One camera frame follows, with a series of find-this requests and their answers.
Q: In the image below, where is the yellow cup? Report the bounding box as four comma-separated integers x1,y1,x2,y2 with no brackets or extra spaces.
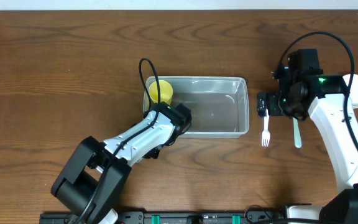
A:
149,80,173,105

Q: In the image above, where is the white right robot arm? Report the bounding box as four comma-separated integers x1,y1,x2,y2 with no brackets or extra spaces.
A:
257,65,358,223

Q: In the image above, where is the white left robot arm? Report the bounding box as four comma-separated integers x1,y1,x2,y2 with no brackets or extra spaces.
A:
51,102,192,223

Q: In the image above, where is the clear plastic container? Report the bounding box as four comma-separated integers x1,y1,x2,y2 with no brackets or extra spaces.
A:
159,76,249,139

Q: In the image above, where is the mint green plastic spoon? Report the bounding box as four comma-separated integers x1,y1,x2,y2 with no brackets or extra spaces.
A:
293,119,302,149

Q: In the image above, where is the pink plastic fork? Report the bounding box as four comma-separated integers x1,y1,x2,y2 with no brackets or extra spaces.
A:
262,112,270,147

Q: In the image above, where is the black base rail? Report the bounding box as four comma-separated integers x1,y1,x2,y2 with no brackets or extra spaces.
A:
39,207,291,224

